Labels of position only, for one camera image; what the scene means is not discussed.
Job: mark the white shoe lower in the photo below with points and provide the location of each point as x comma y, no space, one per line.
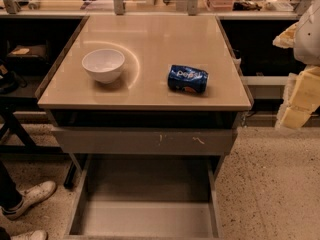
31,235

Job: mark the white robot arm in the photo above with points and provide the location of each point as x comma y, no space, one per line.
307,37

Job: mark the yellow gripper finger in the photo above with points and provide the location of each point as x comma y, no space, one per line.
286,39
301,97

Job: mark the white ceramic bowl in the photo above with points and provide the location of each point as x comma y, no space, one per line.
104,65

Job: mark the open grey middle drawer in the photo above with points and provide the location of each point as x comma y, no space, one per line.
145,198

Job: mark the grey drawer cabinet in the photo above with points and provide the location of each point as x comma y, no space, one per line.
140,97

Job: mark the white shoe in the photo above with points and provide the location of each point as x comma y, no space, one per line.
31,235
30,197

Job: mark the closed grey top drawer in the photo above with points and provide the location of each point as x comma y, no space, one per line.
145,141

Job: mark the white shoe upper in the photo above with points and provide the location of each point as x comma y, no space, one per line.
30,197

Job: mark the black table leg frame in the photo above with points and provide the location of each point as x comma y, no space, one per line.
12,124

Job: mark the blue pepsi can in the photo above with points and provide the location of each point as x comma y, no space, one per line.
187,79

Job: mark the dark trouser leg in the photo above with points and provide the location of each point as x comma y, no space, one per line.
10,197

